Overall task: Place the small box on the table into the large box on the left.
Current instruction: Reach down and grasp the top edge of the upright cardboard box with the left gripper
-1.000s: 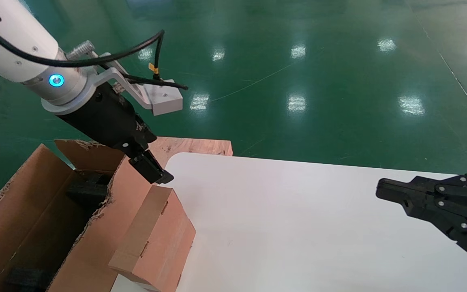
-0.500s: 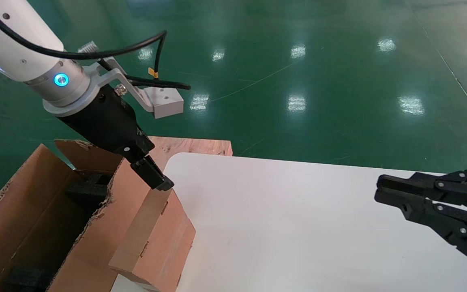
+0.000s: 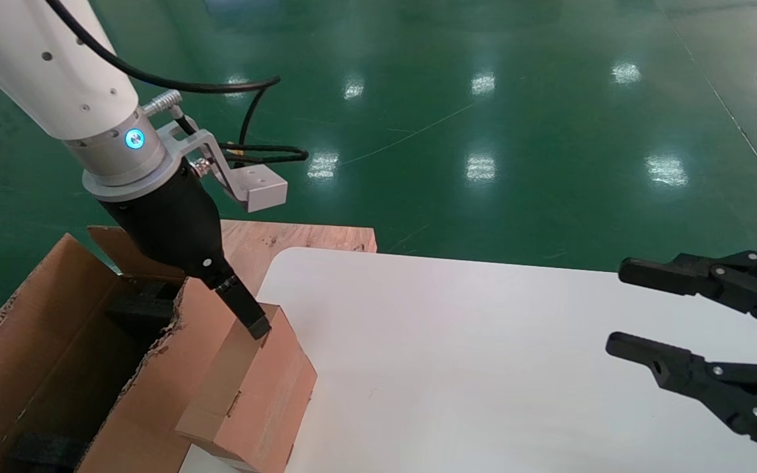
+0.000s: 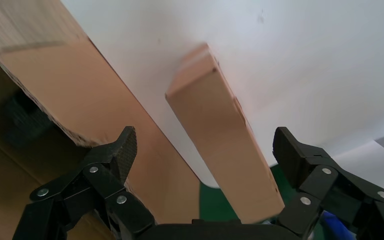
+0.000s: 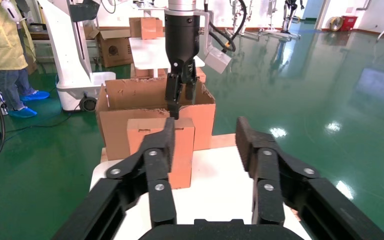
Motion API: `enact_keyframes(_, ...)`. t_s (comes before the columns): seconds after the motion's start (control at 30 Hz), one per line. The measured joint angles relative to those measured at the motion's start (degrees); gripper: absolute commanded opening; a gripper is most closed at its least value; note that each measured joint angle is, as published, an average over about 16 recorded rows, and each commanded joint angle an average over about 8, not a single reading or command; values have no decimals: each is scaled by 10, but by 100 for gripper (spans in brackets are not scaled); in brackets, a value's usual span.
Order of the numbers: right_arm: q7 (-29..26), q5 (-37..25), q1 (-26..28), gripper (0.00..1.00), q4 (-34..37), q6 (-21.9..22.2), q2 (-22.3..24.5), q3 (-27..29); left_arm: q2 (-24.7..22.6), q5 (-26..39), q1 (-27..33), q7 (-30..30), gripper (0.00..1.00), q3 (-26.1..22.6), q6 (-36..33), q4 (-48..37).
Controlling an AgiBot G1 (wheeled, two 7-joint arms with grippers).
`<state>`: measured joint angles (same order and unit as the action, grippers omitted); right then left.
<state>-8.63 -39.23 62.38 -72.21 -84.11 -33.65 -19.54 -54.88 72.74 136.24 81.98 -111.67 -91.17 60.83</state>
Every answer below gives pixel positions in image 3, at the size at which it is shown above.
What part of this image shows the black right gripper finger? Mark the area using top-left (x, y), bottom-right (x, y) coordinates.
top-left (618, 249), bottom-right (757, 333)
top-left (605, 331), bottom-right (757, 461)

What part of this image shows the dark foam packing block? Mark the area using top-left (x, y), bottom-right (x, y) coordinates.
top-left (105, 279), bottom-right (186, 330)
top-left (1, 430), bottom-right (90, 473)

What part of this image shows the small brown cardboard box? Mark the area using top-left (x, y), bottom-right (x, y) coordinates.
top-left (175, 304), bottom-right (318, 473)

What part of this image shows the silver cable plug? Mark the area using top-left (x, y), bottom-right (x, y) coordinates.
top-left (141, 90), bottom-right (184, 118)

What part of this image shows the large open cardboard box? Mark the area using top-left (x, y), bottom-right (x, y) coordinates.
top-left (0, 226), bottom-right (267, 473)

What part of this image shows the short black looped cable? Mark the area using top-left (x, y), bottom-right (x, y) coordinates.
top-left (175, 115), bottom-right (310, 175)

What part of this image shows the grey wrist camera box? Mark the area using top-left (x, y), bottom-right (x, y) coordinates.
top-left (230, 164), bottom-right (289, 214)

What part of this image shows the silver camera mounting bracket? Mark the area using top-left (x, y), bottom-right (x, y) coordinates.
top-left (156, 118), bottom-right (248, 201)

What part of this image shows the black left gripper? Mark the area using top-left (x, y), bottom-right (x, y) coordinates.
top-left (98, 160), bottom-right (273, 341)

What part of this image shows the black cable with yellow connector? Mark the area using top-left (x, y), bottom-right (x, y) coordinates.
top-left (45, 0), bottom-right (283, 156)

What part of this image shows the wooden board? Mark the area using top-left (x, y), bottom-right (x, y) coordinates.
top-left (221, 219), bottom-right (378, 298)

